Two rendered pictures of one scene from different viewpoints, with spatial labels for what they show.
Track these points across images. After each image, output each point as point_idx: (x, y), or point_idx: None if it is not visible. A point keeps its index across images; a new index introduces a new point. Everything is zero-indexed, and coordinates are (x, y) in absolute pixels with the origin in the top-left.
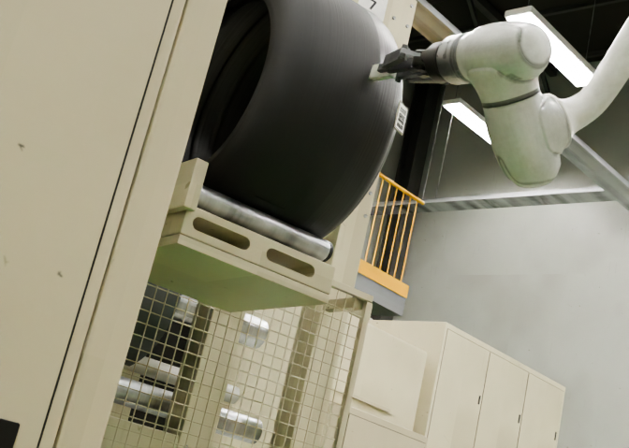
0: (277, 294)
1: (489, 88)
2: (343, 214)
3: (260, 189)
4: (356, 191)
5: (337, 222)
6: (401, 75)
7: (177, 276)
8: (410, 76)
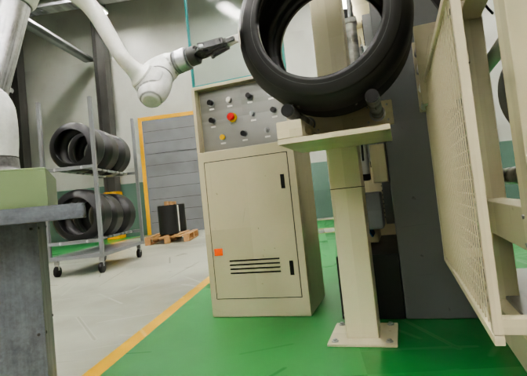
0: (303, 144)
1: None
2: (271, 93)
3: None
4: (259, 85)
5: (277, 96)
6: (223, 45)
7: (353, 142)
8: (217, 48)
